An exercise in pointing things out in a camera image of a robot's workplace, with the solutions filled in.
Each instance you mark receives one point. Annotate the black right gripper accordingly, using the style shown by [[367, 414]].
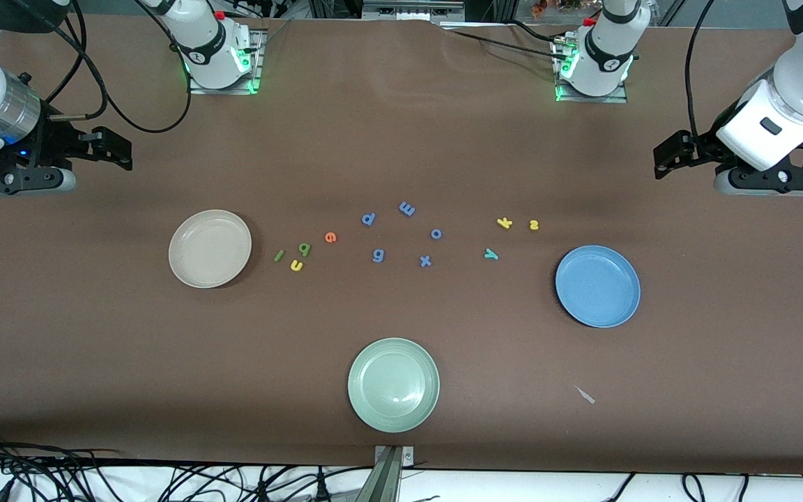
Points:
[[53, 143]]

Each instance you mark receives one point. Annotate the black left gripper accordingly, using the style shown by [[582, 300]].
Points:
[[703, 148]]

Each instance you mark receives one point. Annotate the yellow foam letter k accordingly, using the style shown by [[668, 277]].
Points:
[[505, 223]]

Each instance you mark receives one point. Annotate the green foam letter q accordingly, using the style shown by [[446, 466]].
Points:
[[304, 245]]

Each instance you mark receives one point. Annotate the teal foam letter y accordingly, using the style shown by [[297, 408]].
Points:
[[491, 254]]

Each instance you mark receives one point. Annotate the beige brown round plate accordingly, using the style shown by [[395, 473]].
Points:
[[210, 251]]

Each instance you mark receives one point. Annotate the blue round plate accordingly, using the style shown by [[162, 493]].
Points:
[[597, 286]]

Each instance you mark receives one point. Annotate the orange background object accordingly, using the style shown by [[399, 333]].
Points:
[[548, 7]]

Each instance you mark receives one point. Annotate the small white paper scrap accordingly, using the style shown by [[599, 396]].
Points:
[[585, 394]]

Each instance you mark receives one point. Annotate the blue foam letter p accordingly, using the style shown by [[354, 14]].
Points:
[[365, 223]]

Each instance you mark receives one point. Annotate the blue foam letter m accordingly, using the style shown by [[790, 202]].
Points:
[[407, 208]]

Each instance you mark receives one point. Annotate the brown table cover sheet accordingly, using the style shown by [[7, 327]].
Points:
[[401, 139]]

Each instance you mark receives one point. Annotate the grey metal box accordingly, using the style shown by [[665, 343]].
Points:
[[412, 10]]

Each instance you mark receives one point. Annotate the green round plate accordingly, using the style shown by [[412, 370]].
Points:
[[393, 385]]

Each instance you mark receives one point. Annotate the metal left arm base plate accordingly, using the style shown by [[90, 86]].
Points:
[[593, 99]]

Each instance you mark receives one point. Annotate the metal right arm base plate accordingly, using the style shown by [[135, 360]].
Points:
[[255, 52]]

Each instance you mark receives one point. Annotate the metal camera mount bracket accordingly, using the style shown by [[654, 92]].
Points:
[[389, 474]]

